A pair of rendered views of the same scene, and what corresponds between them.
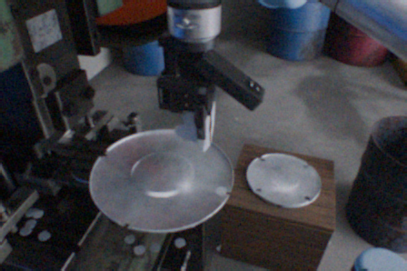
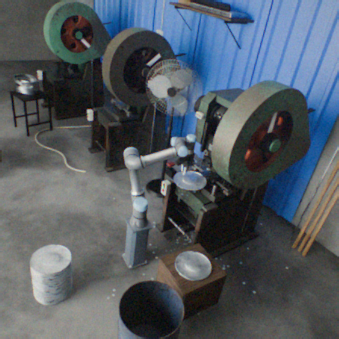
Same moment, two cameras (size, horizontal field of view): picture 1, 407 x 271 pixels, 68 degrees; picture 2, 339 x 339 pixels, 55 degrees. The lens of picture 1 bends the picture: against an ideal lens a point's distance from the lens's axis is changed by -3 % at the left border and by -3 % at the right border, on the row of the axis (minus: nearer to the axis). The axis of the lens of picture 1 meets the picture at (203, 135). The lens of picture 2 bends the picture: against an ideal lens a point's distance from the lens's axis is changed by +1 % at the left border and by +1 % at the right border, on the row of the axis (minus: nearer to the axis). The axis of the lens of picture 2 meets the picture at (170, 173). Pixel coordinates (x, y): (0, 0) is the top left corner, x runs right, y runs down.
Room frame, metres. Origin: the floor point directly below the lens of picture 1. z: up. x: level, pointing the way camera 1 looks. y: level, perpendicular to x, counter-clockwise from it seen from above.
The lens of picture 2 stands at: (1.69, -1.99, 2.32)
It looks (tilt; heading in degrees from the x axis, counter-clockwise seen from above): 32 degrees down; 125
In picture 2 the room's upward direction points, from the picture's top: 9 degrees clockwise
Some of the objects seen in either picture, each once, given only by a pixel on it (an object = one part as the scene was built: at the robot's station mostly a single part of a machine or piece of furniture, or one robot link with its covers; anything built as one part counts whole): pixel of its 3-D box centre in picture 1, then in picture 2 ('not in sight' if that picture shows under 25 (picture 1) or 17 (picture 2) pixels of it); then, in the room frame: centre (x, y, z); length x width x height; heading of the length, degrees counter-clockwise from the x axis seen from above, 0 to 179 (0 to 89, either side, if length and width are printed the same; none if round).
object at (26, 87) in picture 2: not in sight; (29, 103); (-2.59, 0.38, 0.40); 0.45 x 0.40 x 0.79; 177
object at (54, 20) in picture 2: not in sight; (85, 58); (-2.78, 1.52, 0.87); 1.53 x 0.99 x 1.74; 78
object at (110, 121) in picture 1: (91, 122); (224, 185); (0.69, 0.30, 0.76); 0.17 x 0.06 x 0.10; 165
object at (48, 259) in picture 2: not in sight; (51, 259); (0.08, -1.06, 0.35); 0.29 x 0.29 x 0.01
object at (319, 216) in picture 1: (276, 208); (189, 281); (0.88, -0.32, 0.18); 0.40 x 0.38 x 0.35; 72
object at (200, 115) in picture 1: (202, 115); not in sight; (0.42, 0.00, 0.95); 0.05 x 0.02 x 0.09; 165
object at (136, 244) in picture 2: not in sight; (136, 241); (0.31, -0.36, 0.23); 0.19 x 0.19 x 0.45; 67
